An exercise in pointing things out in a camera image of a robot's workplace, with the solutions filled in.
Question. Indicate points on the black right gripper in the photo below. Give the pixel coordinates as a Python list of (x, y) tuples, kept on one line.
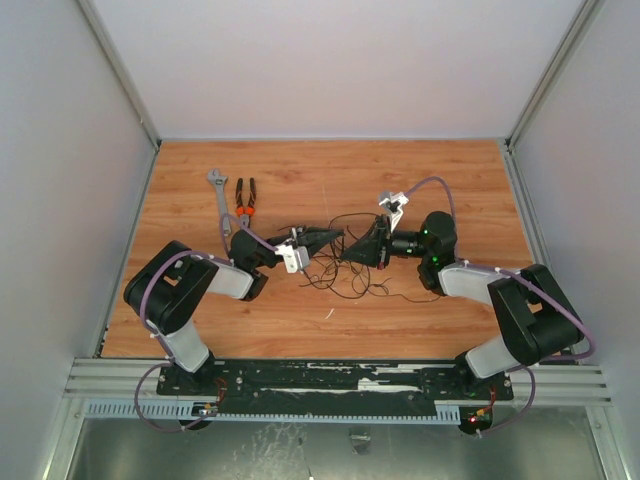
[(381, 242)]

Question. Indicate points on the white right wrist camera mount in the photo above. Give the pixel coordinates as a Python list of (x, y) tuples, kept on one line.
[(393, 204)]

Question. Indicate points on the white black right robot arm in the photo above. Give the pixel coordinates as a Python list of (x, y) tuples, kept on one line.
[(534, 316)]

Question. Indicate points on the aluminium frame rail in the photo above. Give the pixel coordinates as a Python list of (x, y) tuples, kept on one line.
[(569, 166)]

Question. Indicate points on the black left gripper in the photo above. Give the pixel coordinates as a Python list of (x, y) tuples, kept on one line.
[(316, 238)]

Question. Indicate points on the orange black pliers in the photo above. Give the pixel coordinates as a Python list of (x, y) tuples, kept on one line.
[(245, 210)]

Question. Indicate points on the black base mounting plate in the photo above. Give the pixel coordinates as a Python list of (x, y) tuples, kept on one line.
[(344, 388)]

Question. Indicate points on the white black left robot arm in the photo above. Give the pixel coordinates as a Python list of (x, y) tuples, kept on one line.
[(166, 292)]

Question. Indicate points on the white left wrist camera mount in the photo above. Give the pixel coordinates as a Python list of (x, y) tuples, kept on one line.
[(295, 256)]

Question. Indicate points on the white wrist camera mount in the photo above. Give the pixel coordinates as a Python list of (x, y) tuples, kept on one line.
[(295, 256), (393, 204)]

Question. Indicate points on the silver adjustable wrench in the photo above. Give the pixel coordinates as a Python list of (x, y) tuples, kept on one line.
[(218, 182)]

